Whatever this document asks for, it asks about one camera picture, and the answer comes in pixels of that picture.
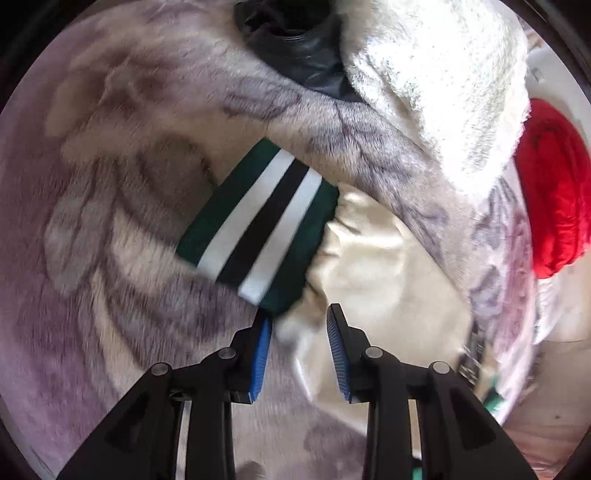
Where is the purple grey printed blanket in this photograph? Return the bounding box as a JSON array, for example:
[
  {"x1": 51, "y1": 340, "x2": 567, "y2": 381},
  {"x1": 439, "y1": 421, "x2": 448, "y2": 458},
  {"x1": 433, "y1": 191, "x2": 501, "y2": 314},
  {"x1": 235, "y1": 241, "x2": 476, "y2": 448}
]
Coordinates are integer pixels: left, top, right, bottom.
[{"x1": 0, "y1": 0, "x2": 544, "y2": 480}]

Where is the black leather garment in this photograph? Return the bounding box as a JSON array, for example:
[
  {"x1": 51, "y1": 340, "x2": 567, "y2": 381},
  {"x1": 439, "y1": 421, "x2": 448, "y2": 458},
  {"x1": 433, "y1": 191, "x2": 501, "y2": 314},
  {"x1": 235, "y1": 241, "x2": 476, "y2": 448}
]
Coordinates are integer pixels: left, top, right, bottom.
[{"x1": 233, "y1": 0, "x2": 365, "y2": 103}]

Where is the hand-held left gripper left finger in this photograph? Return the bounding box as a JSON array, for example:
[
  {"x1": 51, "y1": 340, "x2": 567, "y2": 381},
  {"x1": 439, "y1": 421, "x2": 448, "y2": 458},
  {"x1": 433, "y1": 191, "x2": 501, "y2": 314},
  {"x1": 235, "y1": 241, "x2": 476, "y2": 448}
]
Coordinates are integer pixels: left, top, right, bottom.
[{"x1": 58, "y1": 316, "x2": 274, "y2": 480}]

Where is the red puffy cloth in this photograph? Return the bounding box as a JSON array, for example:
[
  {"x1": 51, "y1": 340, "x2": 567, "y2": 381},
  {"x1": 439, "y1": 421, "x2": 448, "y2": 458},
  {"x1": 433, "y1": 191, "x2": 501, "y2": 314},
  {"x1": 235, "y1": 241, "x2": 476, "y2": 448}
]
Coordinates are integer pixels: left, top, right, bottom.
[{"x1": 513, "y1": 98, "x2": 591, "y2": 280}]

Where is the white fluffy blanket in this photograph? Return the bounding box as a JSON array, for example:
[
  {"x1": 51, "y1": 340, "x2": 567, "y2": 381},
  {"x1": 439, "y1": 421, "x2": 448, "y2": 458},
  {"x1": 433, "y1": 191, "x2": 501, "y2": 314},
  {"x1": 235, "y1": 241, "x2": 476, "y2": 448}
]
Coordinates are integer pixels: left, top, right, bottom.
[{"x1": 332, "y1": 0, "x2": 532, "y2": 205}]

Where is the green and cream jacket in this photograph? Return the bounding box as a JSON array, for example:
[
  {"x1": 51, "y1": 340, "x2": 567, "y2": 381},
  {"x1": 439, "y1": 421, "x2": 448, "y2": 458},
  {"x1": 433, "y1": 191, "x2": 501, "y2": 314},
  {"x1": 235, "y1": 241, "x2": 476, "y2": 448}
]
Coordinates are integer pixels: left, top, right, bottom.
[{"x1": 177, "y1": 137, "x2": 506, "y2": 480}]

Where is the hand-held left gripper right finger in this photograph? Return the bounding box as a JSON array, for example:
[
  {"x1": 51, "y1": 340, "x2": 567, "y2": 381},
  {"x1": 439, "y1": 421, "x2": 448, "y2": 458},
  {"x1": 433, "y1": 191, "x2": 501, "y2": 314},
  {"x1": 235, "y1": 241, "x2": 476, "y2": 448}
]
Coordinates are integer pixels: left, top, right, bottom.
[{"x1": 325, "y1": 304, "x2": 539, "y2": 480}]

